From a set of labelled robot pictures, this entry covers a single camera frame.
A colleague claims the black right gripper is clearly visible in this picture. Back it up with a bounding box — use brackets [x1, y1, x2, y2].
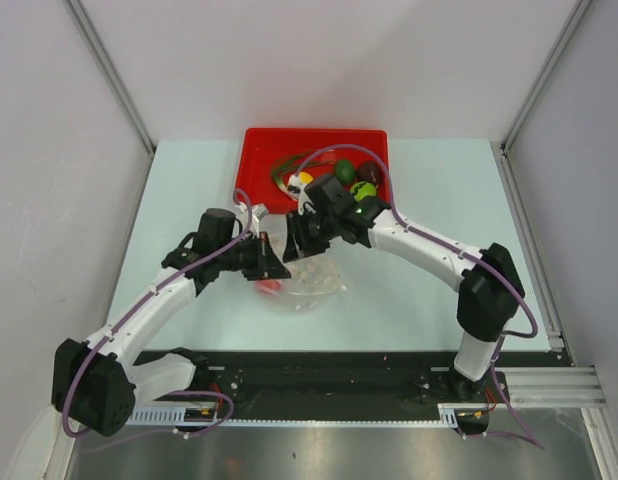
[284, 207, 340, 262]

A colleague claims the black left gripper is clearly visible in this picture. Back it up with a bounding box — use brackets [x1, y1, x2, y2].
[216, 231, 290, 281]

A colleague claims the red fake tomato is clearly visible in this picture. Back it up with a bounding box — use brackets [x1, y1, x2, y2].
[255, 280, 283, 296]

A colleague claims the clear zip top bag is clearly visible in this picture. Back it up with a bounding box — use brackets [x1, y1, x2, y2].
[255, 254, 347, 311]

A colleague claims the yellow fake lemon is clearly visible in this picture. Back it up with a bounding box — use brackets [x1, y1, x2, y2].
[288, 171, 314, 188]

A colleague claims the green fake ball fruit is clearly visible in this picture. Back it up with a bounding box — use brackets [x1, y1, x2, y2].
[350, 181, 377, 202]

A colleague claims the dark green fake lime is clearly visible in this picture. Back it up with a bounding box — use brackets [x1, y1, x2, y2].
[333, 158, 356, 185]

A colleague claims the green fake chive sprig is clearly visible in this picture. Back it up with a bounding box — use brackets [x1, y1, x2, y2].
[270, 150, 337, 189]

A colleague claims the dark red fake fruit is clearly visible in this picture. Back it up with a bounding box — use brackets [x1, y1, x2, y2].
[356, 160, 385, 186]

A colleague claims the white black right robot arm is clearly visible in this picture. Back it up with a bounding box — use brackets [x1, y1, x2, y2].
[283, 174, 525, 401]

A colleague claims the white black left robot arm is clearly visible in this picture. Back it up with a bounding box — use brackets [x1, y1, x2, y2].
[51, 204, 291, 439]

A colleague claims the red plastic tray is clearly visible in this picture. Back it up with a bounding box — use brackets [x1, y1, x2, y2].
[235, 127, 389, 215]

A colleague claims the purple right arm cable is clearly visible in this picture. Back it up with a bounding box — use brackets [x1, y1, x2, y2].
[287, 143, 544, 449]

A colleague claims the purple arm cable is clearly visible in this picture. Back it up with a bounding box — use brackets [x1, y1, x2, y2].
[287, 143, 544, 449]
[61, 188, 253, 454]

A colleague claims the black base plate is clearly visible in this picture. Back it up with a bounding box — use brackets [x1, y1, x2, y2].
[152, 349, 513, 436]

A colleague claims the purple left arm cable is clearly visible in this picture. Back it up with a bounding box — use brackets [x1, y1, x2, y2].
[61, 188, 253, 454]

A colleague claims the aluminium frame post right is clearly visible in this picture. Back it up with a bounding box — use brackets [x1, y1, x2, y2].
[501, 0, 598, 151]

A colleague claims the aluminium frame post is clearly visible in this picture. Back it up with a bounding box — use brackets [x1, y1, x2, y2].
[501, 0, 598, 151]
[62, 0, 157, 159]

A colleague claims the white slotted cable duct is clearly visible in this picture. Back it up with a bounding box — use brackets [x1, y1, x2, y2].
[126, 405, 463, 429]

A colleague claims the aluminium rail right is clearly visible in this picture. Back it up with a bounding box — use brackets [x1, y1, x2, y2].
[491, 142, 618, 479]

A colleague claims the aluminium frame post left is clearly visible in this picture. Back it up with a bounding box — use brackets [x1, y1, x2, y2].
[62, 0, 157, 159]

